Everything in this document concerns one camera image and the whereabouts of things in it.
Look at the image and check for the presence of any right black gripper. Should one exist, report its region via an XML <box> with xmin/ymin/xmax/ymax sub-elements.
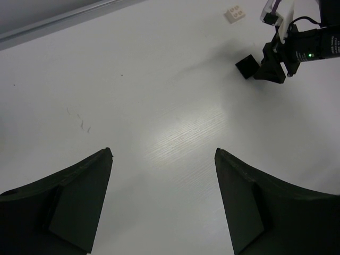
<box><xmin>253</xmin><ymin>25</ymin><xmax>339</xmax><ymax>84</ymax></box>

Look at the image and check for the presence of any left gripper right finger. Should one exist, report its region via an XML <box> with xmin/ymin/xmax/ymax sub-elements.
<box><xmin>215</xmin><ymin>149</ymin><xmax>339</xmax><ymax>254</ymax></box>

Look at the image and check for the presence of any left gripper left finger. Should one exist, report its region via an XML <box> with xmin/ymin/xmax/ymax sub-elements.
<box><xmin>1</xmin><ymin>148</ymin><xmax>113</xmax><ymax>254</ymax></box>

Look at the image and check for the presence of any tan lego brick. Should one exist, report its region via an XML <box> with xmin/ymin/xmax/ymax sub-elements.
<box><xmin>224</xmin><ymin>5</ymin><xmax>246</xmax><ymax>24</ymax></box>

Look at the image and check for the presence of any black square lego plate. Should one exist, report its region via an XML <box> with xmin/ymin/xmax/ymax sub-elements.
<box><xmin>235</xmin><ymin>54</ymin><xmax>260</xmax><ymax>79</ymax></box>

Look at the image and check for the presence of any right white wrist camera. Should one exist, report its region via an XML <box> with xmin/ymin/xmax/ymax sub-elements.
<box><xmin>260</xmin><ymin>0</ymin><xmax>295</xmax><ymax>44</ymax></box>

